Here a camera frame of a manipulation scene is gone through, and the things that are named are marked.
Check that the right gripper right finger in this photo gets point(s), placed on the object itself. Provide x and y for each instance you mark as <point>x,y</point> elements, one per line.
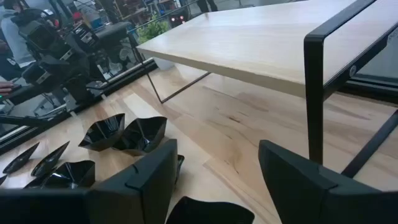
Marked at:
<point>298,193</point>

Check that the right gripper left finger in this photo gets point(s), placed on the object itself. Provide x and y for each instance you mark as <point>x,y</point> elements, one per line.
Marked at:
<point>140,193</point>

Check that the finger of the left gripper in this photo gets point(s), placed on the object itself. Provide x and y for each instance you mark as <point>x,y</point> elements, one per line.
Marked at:
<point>57,64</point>
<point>71,58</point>

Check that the black wavy square mini plate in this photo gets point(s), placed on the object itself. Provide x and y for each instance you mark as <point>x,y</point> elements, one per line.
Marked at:
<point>102,132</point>
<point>208,211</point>
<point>71,174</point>
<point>143,133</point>

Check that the black teardrop mini plate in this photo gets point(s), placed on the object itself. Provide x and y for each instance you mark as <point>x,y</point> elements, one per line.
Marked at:
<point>20,158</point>
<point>2,180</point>
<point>49,158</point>

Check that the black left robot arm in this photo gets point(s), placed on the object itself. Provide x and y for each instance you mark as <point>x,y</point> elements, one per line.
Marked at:
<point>79,87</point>

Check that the person's hand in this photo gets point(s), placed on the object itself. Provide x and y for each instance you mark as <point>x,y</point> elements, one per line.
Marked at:
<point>6,88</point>

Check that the green plant white pot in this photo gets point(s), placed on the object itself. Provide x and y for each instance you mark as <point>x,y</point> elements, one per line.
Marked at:
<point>152,31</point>

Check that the black machine red lights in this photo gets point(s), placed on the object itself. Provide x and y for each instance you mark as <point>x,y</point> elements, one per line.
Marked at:
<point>178,19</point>

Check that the wooden shelf black metal legs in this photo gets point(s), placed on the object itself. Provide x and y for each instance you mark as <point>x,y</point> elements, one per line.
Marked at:
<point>264,40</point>

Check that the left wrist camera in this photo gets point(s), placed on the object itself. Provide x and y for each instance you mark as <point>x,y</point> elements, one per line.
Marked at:
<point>38,37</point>

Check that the black aluminium table frame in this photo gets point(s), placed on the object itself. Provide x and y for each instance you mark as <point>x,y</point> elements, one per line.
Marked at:
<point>140,73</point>

